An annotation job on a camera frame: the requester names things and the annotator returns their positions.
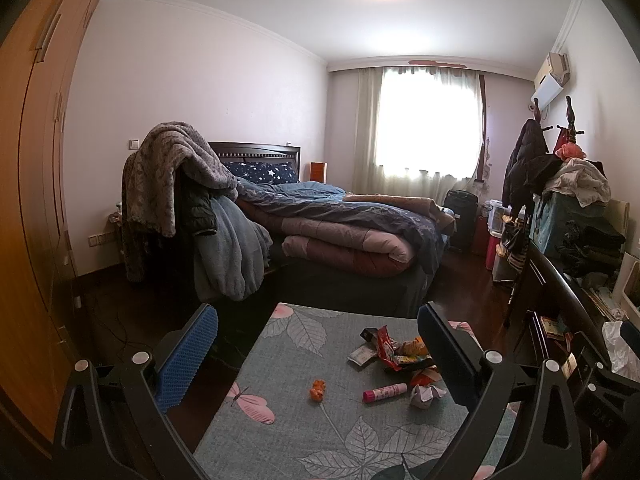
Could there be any red white carton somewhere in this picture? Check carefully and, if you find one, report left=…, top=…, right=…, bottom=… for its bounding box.
left=409, top=367, right=448, bottom=410

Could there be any red snack wrapper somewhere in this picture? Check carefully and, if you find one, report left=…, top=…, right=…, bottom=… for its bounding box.
left=376, top=326, right=435, bottom=372

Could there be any black paper package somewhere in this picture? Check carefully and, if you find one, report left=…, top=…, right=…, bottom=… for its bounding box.
left=348, top=328, right=378, bottom=367

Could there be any person's left hand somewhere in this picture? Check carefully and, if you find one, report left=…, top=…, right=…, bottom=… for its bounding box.
left=582, top=441, right=608, bottom=480

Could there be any dark wooden desk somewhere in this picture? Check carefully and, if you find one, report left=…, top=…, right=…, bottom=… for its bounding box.
left=506, top=245, right=639, bottom=479

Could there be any pink glue stick tube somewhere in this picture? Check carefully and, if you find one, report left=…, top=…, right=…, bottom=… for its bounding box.
left=362, top=382, right=408, bottom=404

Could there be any wooden wardrobe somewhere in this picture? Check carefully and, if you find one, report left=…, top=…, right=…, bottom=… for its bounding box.
left=1, top=0, right=100, bottom=458

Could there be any white plastic bag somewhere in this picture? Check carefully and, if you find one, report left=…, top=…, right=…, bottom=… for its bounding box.
left=602, top=321, right=640, bottom=382

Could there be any light blue fleece blanket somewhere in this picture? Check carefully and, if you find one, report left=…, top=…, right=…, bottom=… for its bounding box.
left=191, top=195, right=272, bottom=301

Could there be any floral grey table cloth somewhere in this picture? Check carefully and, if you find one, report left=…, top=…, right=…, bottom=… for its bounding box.
left=192, top=301, right=519, bottom=480

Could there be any dark wooden bed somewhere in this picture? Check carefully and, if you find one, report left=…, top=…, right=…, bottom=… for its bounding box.
left=211, top=142, right=456, bottom=318

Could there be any teal storage box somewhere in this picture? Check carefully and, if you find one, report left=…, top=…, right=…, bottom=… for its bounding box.
left=530, top=192, right=605, bottom=259

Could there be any black suitcase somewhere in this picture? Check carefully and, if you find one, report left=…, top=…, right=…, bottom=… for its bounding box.
left=444, top=190, right=478, bottom=252

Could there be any pink folded quilt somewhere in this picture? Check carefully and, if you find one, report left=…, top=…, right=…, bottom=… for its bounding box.
left=238, top=194, right=456, bottom=278

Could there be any black hanging jacket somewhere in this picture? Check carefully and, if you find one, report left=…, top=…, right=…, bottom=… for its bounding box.
left=501, top=119, right=563, bottom=217

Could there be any pile of clothes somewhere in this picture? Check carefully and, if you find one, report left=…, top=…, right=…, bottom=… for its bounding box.
left=542, top=142, right=612, bottom=208

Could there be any dark blue duvet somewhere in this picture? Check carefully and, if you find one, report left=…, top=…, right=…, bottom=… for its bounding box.
left=238, top=178, right=448, bottom=274

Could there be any star pattern pillow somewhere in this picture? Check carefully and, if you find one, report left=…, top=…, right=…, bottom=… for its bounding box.
left=224, top=162, right=298, bottom=184

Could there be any white window curtain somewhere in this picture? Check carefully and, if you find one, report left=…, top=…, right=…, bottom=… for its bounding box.
left=352, top=67, right=485, bottom=203

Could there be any white air conditioner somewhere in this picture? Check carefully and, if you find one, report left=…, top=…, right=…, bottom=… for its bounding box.
left=530, top=52, right=570, bottom=110

